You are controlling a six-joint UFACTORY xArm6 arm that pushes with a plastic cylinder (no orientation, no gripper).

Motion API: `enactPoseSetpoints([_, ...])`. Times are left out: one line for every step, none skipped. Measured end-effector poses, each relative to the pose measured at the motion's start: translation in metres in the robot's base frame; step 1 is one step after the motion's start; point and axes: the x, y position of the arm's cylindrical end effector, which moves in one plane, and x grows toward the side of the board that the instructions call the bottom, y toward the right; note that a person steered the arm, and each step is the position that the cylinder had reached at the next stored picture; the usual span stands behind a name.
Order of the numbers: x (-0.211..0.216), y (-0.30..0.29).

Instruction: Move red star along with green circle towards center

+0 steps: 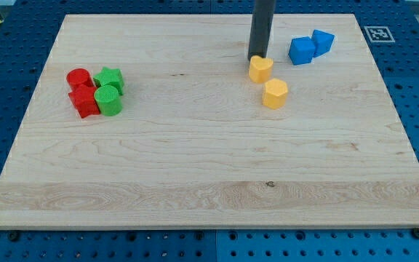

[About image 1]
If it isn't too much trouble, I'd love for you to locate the green star block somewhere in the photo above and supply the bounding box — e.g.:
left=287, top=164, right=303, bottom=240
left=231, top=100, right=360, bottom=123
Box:
left=93, top=67, right=124, bottom=95

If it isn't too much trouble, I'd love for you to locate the red star block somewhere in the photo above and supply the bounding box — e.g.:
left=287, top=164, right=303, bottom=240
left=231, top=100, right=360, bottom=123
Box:
left=68, top=84, right=100, bottom=118

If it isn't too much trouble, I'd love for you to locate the light wooden board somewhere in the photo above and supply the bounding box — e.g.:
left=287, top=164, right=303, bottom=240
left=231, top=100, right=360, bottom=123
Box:
left=0, top=14, right=419, bottom=231

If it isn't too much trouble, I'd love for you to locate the yellow hexagon block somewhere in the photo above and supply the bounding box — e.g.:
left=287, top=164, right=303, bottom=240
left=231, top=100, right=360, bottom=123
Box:
left=262, top=78, right=289, bottom=109

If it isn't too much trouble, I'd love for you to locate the yellow heart block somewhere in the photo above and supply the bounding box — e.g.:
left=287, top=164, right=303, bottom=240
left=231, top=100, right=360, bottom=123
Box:
left=248, top=55, right=274, bottom=84

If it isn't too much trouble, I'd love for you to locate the green cylinder block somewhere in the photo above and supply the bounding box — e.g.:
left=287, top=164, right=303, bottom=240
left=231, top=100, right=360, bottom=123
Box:
left=94, top=85, right=123, bottom=116

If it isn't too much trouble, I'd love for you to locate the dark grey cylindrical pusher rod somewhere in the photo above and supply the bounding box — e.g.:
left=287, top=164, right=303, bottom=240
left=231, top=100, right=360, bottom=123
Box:
left=247, top=0, right=276, bottom=60

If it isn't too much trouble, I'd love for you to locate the blue cube block front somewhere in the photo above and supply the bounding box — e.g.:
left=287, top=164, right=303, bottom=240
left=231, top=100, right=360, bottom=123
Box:
left=288, top=36, right=316, bottom=66

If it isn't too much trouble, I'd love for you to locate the blue cube block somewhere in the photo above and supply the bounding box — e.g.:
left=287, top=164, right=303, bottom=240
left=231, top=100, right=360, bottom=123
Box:
left=311, top=29, right=335, bottom=57
left=288, top=36, right=316, bottom=66

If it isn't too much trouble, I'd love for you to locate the red cylinder block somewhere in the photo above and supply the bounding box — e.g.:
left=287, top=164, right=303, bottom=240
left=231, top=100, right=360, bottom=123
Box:
left=66, top=68, right=94, bottom=91

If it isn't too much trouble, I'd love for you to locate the blue cube block rear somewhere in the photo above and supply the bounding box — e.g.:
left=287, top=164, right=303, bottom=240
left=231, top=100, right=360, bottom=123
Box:
left=311, top=29, right=335, bottom=57

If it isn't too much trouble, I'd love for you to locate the white fiducial marker tag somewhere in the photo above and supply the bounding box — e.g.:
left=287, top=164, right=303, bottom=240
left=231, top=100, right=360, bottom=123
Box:
left=364, top=25, right=395, bottom=43

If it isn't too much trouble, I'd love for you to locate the black bolt left front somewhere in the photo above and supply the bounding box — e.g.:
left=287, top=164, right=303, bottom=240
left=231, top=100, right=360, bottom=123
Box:
left=7, top=231, right=20, bottom=242

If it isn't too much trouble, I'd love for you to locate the black bolt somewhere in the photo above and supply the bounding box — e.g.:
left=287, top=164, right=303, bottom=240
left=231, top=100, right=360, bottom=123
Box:
left=412, top=228, right=419, bottom=239
left=7, top=231, right=20, bottom=242

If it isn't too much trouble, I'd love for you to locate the black bolt right front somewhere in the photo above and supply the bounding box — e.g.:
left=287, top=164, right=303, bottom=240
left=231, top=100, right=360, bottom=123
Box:
left=412, top=228, right=419, bottom=239

